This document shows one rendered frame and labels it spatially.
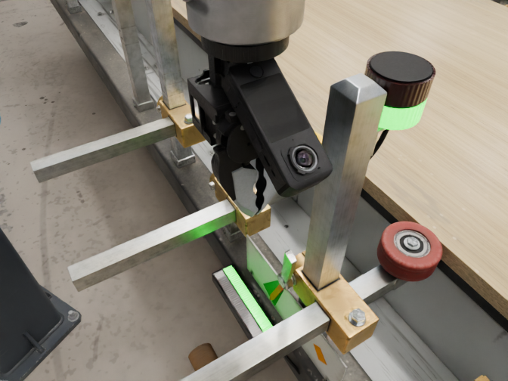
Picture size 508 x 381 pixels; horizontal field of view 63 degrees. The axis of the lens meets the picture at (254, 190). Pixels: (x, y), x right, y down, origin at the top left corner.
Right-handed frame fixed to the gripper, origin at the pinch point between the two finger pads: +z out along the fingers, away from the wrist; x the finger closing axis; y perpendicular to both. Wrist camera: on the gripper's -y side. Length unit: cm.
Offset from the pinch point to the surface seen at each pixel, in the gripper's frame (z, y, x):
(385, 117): -12.1, -5.5, -10.2
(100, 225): 101, 103, 14
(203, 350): 93, 29, 1
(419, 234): 10.7, -7.1, -21.8
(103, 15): 39, 157, -20
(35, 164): 16, 43, 21
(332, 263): 9.1, -5.5, -7.8
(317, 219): 2.0, -3.1, -6.1
